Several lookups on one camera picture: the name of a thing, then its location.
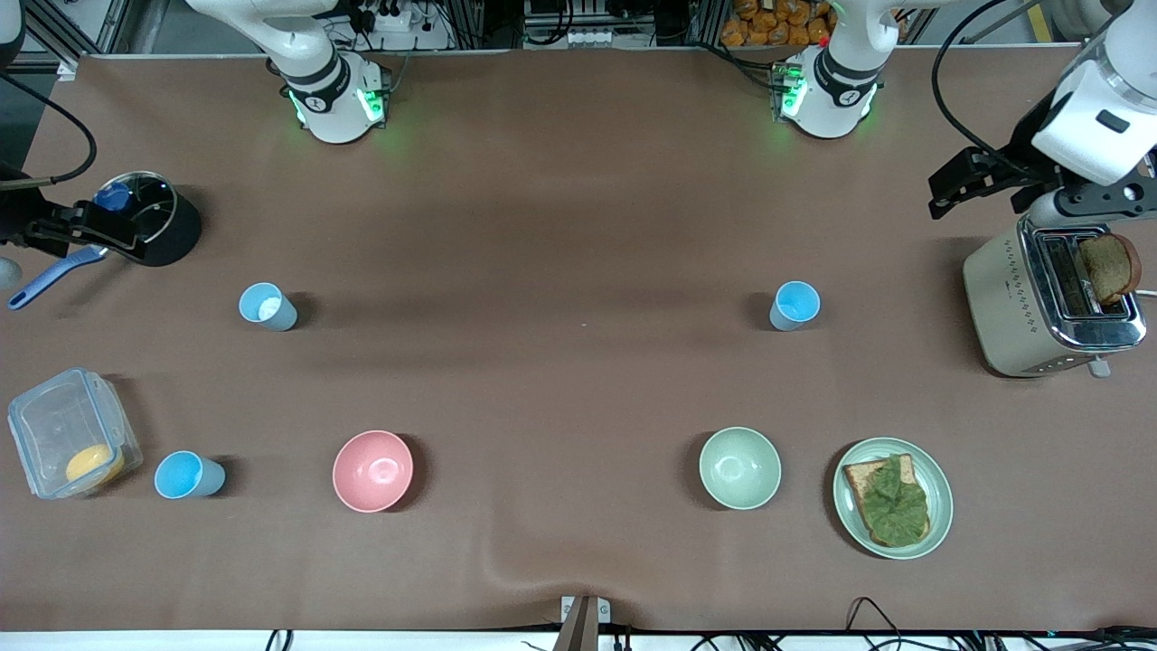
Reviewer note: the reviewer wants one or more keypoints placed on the bag of orange buns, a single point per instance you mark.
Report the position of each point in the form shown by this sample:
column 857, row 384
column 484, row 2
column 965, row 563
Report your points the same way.
column 777, row 25

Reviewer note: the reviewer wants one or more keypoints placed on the white crumpled paper ball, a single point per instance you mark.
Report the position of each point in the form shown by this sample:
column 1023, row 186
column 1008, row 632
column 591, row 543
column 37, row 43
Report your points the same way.
column 269, row 309

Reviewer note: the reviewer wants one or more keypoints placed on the aluminium frame beam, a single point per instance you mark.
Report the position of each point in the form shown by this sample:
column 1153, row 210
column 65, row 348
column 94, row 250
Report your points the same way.
column 86, row 27

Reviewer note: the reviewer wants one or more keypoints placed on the beige and chrome toaster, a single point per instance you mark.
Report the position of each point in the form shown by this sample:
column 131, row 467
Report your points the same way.
column 1008, row 307

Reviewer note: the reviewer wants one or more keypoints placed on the clear plastic food container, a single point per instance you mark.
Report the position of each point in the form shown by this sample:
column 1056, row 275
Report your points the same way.
column 45, row 425

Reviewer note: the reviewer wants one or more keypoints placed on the pale green plate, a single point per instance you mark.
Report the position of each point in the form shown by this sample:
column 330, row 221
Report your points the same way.
column 850, row 515

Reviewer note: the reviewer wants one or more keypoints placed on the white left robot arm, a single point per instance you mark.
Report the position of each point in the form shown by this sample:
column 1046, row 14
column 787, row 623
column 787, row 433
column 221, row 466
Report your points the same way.
column 836, row 90

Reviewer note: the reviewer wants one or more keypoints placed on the brown bread slice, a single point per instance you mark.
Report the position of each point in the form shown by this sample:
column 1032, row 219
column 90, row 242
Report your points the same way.
column 1110, row 268

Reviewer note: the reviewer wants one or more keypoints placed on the yellow orange food piece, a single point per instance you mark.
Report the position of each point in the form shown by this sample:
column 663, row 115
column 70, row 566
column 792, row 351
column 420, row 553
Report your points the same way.
column 94, row 464

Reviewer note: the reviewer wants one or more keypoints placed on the white power strip with plugs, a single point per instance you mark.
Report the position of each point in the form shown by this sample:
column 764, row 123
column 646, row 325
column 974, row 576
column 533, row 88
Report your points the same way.
column 398, row 18

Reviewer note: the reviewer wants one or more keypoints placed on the toast slice under lettuce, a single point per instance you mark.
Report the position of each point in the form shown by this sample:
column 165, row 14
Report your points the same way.
column 859, row 479

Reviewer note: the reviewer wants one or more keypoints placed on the glass lid with blue knob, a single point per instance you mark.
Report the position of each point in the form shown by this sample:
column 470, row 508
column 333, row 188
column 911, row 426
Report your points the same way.
column 152, row 194

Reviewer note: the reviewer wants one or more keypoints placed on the small white power strip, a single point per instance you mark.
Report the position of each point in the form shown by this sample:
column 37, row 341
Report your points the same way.
column 592, row 38

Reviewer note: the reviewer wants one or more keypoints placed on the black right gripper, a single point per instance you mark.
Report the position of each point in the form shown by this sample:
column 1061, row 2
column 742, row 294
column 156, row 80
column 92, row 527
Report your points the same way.
column 20, row 226

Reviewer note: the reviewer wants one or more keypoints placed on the metal bracket with brown post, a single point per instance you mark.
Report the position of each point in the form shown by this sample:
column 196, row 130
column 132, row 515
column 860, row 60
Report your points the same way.
column 586, row 624

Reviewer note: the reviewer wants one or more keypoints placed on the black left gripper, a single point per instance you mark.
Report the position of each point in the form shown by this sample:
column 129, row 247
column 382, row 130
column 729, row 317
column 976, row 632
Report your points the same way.
column 1020, row 159

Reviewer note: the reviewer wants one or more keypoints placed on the pink bowl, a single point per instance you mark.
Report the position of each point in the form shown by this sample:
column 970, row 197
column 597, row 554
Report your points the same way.
column 372, row 471

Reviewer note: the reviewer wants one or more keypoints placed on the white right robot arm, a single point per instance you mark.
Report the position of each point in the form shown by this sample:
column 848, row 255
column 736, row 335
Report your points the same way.
column 330, row 99

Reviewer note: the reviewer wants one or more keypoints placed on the brown table cover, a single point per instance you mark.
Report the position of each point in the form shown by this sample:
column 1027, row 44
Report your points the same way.
column 578, row 181

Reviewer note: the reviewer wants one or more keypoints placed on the green lettuce leaf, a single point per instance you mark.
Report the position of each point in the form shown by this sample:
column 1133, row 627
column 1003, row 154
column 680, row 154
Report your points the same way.
column 897, row 506

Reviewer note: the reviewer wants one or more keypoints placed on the pale green bowl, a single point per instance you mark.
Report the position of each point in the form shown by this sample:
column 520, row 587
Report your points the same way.
column 739, row 468

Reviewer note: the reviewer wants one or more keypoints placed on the light blue plastic cup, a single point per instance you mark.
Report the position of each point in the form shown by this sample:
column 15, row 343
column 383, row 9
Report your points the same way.
column 795, row 307
column 271, row 312
column 185, row 476

